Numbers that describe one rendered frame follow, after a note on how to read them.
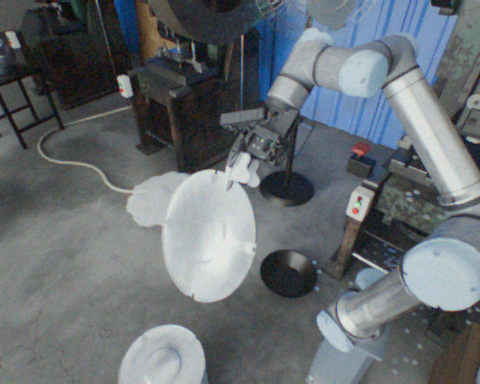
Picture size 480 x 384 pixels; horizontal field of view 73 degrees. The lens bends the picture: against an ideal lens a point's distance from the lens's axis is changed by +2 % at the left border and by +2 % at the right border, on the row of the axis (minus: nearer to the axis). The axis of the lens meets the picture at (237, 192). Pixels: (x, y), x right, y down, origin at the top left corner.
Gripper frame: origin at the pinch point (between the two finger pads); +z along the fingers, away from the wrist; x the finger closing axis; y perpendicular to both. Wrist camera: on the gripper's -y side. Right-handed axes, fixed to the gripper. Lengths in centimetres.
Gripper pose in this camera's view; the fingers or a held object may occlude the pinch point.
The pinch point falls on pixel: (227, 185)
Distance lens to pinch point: 69.4
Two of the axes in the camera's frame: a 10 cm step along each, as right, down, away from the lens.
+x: 5.0, 2.0, 8.4
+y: 7.1, 4.6, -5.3
